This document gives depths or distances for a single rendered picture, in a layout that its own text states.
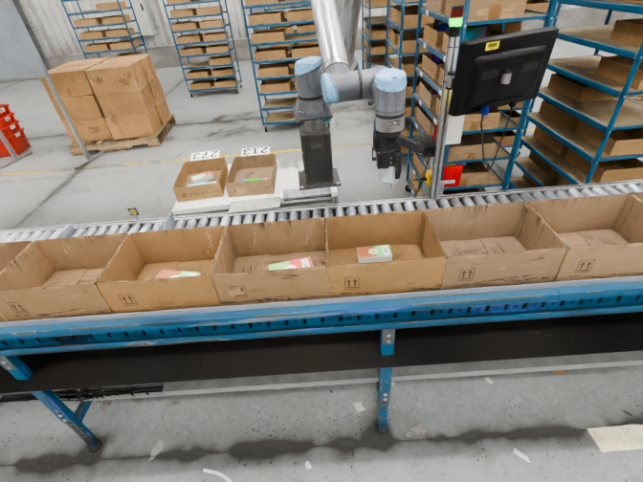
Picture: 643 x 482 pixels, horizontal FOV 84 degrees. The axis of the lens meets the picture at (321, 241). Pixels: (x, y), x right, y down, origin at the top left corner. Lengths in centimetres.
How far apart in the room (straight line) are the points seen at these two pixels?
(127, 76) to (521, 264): 511
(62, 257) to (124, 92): 406
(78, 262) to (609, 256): 200
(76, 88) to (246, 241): 472
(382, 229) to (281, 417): 114
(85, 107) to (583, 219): 563
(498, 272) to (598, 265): 34
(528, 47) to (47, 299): 212
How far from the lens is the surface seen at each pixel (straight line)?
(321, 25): 141
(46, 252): 186
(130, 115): 578
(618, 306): 167
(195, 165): 267
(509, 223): 163
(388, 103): 114
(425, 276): 127
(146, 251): 165
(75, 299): 152
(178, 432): 220
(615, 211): 184
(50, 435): 256
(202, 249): 157
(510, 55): 187
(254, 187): 223
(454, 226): 155
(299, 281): 123
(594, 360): 217
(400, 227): 148
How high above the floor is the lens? 183
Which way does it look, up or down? 37 degrees down
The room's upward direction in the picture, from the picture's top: 6 degrees counter-clockwise
